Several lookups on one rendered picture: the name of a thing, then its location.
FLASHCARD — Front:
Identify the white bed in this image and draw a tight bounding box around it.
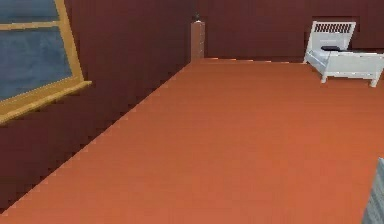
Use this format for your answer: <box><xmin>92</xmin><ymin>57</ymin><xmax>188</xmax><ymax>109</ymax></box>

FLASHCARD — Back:
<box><xmin>302</xmin><ymin>20</ymin><xmax>384</xmax><ymax>88</ymax></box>

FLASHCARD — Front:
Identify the yellow framed window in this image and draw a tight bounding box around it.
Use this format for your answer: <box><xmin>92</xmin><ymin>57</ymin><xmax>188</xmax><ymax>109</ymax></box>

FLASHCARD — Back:
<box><xmin>0</xmin><ymin>0</ymin><xmax>93</xmax><ymax>125</ymax></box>

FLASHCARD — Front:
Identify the grey striped furniture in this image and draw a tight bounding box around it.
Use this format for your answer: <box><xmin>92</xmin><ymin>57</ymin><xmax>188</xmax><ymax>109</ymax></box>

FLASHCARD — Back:
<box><xmin>361</xmin><ymin>157</ymin><xmax>384</xmax><ymax>224</ymax></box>

